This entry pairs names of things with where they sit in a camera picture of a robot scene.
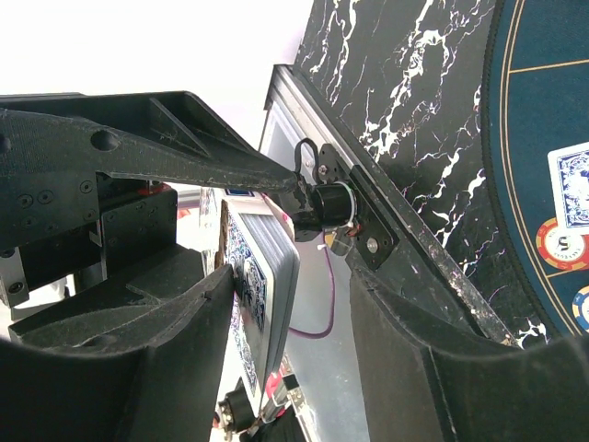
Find blue card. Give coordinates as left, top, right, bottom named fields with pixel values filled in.
left=547, top=142, right=589, bottom=235

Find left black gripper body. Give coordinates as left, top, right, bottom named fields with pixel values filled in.
left=1, top=172, right=178, bottom=308

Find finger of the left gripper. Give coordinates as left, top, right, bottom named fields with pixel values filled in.
left=8, top=245, right=207, bottom=355
left=1, top=91, right=297, bottom=193

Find blue white chip stack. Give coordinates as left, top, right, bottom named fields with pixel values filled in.
left=572, top=285, right=589, bottom=332

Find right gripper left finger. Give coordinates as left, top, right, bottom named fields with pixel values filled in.
left=1, top=266, right=234, bottom=441

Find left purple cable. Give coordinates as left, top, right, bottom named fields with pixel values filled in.
left=257, top=192, right=336, bottom=341

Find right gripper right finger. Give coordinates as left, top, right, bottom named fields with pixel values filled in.
left=350, top=270, right=588, bottom=441

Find red yellow chip stack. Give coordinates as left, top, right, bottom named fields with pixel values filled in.
left=536, top=218, right=588, bottom=271

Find round blue poker mat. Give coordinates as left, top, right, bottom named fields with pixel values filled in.
left=481, top=1, right=588, bottom=335

